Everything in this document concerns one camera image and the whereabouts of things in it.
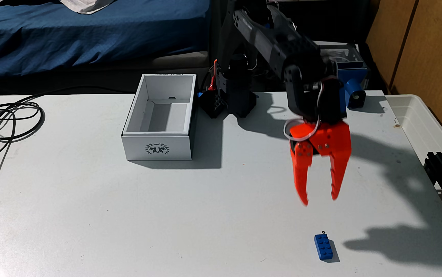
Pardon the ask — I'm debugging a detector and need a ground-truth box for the blue toy brick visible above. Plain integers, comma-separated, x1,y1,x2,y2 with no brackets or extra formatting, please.
314,234,334,261

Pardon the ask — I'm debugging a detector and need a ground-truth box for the white cardboard box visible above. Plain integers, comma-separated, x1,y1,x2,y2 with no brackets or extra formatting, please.
121,73,198,161

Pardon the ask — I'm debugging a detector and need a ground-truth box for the white plastic bin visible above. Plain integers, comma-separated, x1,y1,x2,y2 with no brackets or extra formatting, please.
386,94,442,181

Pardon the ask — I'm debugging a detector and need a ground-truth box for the wooden cabinet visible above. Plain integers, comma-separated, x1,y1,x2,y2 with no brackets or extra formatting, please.
365,0,442,155

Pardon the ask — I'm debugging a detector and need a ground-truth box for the grey bed base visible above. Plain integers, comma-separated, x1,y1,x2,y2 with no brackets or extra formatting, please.
0,51,211,95

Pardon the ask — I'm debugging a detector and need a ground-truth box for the blue bed sheet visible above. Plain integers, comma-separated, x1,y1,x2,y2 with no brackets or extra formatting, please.
0,0,211,76

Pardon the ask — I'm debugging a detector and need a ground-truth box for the white cloth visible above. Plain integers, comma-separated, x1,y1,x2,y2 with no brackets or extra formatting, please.
59,0,116,15

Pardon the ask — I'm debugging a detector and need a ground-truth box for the blue printed clamp mount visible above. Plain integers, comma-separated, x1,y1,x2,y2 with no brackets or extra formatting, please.
336,63,369,110

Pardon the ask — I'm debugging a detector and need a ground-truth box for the clear plastic enclosure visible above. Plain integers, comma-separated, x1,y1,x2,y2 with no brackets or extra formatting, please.
317,42,365,70

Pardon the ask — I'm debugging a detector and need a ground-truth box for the black cable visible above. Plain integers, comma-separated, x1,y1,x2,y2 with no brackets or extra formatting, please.
0,85,135,224

